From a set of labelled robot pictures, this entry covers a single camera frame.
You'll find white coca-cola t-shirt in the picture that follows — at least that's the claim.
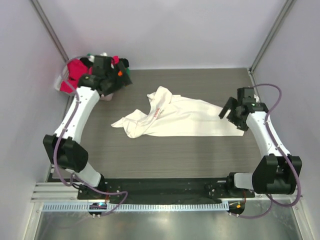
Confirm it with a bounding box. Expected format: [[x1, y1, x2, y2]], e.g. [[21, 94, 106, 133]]
[[111, 86, 244, 139]]

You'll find white slotted cable duct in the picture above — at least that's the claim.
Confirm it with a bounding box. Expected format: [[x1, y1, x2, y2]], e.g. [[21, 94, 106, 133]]
[[42, 201, 229, 213]]

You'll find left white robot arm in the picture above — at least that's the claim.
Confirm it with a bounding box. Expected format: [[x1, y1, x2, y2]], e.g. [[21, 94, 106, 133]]
[[43, 53, 132, 200]]

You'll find green t-shirt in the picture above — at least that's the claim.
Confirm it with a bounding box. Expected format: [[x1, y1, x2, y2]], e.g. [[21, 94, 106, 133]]
[[125, 67, 131, 75]]

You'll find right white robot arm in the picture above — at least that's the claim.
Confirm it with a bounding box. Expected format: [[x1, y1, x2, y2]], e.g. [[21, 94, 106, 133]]
[[218, 87, 302, 198]]

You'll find white plastic laundry basket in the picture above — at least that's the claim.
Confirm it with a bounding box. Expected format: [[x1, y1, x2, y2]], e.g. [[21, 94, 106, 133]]
[[54, 75, 114, 101]]

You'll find aluminium frame rail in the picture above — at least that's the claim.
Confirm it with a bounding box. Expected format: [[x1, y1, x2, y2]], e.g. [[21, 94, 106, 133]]
[[31, 177, 302, 205]]

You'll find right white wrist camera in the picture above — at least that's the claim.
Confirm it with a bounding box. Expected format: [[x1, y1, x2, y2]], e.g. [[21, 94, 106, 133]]
[[254, 94, 260, 101]]

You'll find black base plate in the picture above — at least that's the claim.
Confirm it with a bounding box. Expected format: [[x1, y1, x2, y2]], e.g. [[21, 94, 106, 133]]
[[76, 177, 256, 201]]

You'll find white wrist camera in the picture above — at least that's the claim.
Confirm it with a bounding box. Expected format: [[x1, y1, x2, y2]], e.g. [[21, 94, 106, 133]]
[[254, 94, 260, 101], [87, 52, 108, 62]]

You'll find pink t-shirt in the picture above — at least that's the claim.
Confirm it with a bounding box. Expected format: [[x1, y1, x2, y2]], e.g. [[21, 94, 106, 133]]
[[59, 56, 120, 95]]

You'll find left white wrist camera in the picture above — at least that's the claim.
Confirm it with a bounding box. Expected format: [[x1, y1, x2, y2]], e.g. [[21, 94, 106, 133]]
[[87, 52, 108, 62]]

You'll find black t-shirt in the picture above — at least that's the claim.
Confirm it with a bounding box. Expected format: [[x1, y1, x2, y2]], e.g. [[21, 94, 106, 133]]
[[79, 55, 130, 74]]

